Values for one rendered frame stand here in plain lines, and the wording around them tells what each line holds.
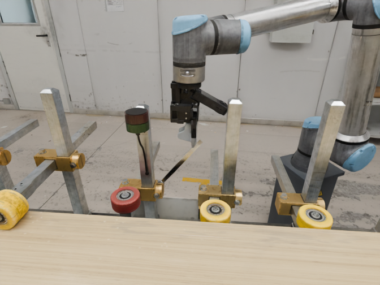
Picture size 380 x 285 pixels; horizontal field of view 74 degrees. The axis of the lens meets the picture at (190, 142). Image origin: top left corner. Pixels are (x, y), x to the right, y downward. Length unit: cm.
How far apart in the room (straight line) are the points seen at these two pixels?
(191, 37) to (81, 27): 313
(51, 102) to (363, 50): 104
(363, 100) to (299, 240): 71
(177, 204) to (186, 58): 48
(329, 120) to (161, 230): 50
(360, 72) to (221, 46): 61
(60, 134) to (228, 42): 53
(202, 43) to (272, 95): 276
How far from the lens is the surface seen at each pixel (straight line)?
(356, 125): 125
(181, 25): 68
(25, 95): 453
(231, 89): 334
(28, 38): 420
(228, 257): 59
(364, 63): 115
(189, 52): 68
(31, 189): 79
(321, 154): 77
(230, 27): 73
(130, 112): 65
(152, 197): 82
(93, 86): 383
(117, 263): 59
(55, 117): 80
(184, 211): 90
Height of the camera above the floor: 136
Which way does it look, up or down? 28 degrees down
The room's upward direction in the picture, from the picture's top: straight up
